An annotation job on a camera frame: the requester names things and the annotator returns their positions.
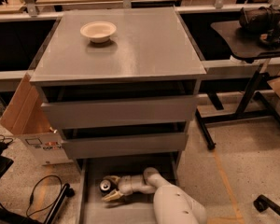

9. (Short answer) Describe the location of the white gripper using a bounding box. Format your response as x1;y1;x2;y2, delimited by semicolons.
102;175;133;203

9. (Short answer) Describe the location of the blue pepsi can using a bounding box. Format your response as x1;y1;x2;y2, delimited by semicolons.
99;179;111;193

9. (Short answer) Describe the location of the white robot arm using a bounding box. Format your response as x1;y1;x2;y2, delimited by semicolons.
99;167;207;224

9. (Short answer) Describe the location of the grey open bottom drawer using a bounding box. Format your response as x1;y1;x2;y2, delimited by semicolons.
77;152;179;224

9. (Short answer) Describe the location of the grey middle drawer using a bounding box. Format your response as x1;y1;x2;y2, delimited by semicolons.
63;133;188;159

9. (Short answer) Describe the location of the grey top drawer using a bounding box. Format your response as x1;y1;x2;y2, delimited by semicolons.
41;95;197;129

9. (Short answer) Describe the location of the grey drawer cabinet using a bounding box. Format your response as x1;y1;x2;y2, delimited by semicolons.
29;7;207;170

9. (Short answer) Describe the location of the brown cardboard box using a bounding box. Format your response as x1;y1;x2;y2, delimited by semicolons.
0;74;71;165

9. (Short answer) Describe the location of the black stand leg left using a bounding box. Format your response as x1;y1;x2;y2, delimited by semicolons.
0;183;75;224

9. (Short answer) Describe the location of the black caster leg right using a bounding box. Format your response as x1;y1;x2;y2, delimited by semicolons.
253;195;280;216

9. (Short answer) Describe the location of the white paper bowl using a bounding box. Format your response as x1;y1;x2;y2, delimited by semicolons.
80;21;117;43

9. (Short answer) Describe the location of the black side table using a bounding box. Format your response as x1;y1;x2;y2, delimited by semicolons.
195;21;280;150

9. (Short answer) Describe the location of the dark headset on table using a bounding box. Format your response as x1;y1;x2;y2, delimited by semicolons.
239;7;280;47

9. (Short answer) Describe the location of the black floor cable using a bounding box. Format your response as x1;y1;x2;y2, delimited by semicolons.
0;175;63;218

